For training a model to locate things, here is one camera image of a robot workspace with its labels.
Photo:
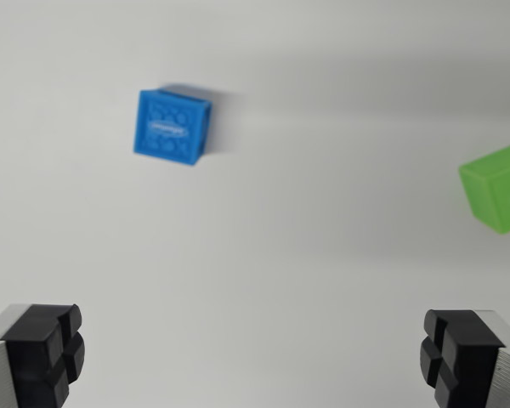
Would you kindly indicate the black-padded silver gripper right finger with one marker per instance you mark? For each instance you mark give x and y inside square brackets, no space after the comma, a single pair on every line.
[467,361]

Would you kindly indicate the black-padded silver gripper left finger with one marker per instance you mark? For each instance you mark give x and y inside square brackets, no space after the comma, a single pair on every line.
[30,357]

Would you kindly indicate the blue patterned plastic cube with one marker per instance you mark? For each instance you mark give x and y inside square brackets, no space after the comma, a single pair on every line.
[168,127]

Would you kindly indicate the green plastic cube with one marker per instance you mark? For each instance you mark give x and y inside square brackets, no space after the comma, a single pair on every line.
[499,191]

